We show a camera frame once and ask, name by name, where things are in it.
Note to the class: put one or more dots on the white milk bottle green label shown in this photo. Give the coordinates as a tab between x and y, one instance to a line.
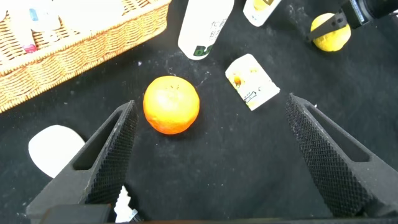
202	25

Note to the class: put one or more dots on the white tube with blue cap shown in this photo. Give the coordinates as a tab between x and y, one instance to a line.
259	12

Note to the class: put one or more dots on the clear toothbrush case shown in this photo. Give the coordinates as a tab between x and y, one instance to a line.
34	15

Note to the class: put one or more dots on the yellow lemon drink carton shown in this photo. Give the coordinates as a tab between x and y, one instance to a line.
252	81

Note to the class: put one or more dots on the orange with stem mark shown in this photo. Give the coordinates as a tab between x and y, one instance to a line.
171	104

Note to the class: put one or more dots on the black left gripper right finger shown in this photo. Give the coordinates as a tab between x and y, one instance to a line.
329	168

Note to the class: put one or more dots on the yellow lemon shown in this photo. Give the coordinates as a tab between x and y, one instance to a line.
332	42

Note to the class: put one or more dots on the wicker basket with toiletries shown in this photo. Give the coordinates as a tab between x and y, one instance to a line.
62	62

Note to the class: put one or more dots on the white pen with pink cap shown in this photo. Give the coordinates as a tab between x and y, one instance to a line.
29	48

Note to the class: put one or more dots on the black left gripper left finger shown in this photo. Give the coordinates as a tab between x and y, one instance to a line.
109	161

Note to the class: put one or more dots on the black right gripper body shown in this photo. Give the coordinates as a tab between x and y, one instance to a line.
370	11

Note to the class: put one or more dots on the white shoe brush bottle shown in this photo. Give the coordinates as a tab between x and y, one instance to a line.
53	149

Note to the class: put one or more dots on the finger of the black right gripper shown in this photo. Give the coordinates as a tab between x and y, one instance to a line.
328	26

